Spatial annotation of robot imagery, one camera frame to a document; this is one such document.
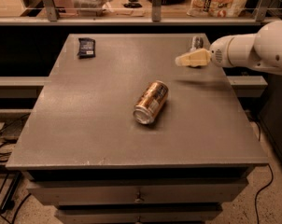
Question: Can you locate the grey power adapter box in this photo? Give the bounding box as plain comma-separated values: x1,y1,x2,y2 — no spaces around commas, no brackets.
0,119,25,144

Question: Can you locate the lower grey drawer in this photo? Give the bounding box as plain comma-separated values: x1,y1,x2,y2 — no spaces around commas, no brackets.
55,205,222,224

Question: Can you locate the gold brown soda can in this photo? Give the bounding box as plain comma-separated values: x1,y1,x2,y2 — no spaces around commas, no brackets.
133,80,169,125

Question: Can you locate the black cables left floor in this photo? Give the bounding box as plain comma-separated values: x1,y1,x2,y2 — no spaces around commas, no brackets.
0,113,33,224

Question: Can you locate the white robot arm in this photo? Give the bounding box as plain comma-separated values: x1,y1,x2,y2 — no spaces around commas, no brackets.
175,21,282,76

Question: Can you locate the dark blue rxbar wrapper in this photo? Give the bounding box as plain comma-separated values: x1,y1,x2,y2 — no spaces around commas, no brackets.
78,37,95,59

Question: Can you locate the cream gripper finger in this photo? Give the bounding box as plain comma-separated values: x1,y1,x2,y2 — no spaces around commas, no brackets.
175,49,211,67

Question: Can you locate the colourful snack bag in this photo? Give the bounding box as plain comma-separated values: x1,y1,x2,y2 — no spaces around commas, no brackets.
187,0,247,18

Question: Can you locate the upper grey drawer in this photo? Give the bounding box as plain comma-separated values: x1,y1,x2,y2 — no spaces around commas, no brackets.
27,178,247,206

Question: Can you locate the black cable right floor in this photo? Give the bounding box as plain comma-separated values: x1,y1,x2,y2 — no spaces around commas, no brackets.
253,163,275,224

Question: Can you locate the grey drawer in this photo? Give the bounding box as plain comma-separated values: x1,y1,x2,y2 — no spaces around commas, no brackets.
55,205,222,224
27,178,247,206

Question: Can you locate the silver redbull can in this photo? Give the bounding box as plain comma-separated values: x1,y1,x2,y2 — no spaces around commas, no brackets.
190,35,204,52

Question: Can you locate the clear plastic container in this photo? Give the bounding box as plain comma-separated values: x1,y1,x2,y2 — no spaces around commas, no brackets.
71,0,108,17

